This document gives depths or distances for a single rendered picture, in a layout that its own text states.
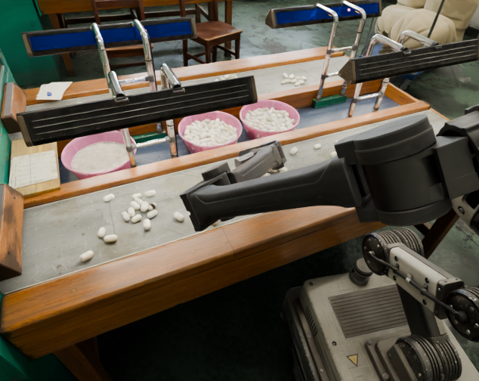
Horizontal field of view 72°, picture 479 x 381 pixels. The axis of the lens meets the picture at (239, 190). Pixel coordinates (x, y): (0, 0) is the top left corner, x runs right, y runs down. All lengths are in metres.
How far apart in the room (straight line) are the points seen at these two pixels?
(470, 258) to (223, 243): 1.68
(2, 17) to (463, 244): 3.82
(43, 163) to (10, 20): 2.43
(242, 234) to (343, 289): 0.48
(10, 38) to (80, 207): 2.69
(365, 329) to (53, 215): 1.07
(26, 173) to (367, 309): 1.25
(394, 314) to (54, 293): 1.05
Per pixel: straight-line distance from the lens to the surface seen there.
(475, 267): 2.31
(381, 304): 1.31
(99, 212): 1.15
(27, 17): 3.64
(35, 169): 1.33
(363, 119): 1.60
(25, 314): 0.98
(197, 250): 0.95
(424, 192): 0.38
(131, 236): 1.05
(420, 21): 4.05
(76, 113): 0.92
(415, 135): 0.37
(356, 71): 1.22
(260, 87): 1.79
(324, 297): 1.25
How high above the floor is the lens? 1.54
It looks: 44 degrees down
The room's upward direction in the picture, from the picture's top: 3 degrees clockwise
